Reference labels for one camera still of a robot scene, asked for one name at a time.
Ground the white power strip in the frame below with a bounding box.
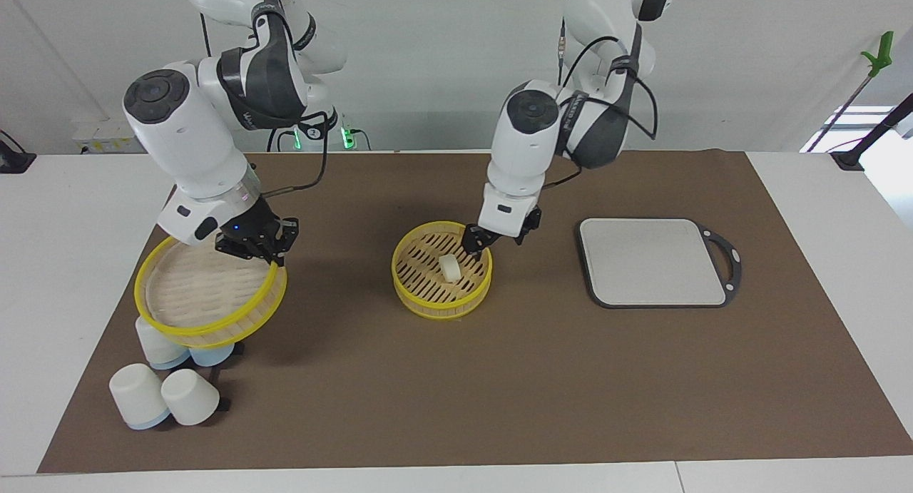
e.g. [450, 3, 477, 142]
[71, 118, 136, 155]

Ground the light blue plastic cup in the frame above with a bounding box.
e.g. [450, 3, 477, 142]
[189, 342, 236, 367]

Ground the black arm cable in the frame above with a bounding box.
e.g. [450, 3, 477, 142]
[260, 108, 337, 196]
[555, 19, 658, 188]

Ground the white base with green lights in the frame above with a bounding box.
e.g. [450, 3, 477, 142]
[282, 108, 372, 153]

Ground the grey-rimmed white cutting board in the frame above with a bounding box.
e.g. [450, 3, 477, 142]
[575, 217, 743, 310]

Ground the brown table mat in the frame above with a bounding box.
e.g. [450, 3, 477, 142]
[37, 149, 913, 474]

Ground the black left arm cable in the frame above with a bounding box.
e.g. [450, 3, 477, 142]
[555, 19, 658, 188]

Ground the yellow bamboo steamer basket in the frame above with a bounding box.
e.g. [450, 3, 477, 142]
[392, 221, 493, 320]

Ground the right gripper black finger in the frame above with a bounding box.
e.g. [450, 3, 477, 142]
[271, 219, 300, 258]
[216, 245, 280, 265]

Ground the yellow rimmed steamer basket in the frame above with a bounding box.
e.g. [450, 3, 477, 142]
[134, 235, 288, 349]

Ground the green-tipped grey pole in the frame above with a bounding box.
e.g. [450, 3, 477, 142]
[820, 31, 894, 151]

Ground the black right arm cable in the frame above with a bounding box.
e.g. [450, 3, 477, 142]
[260, 108, 337, 196]

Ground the black clamp mount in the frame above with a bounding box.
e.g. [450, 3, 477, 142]
[0, 129, 36, 174]

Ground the white plastic cup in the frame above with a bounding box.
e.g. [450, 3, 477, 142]
[161, 368, 220, 427]
[136, 316, 190, 370]
[109, 363, 170, 430]

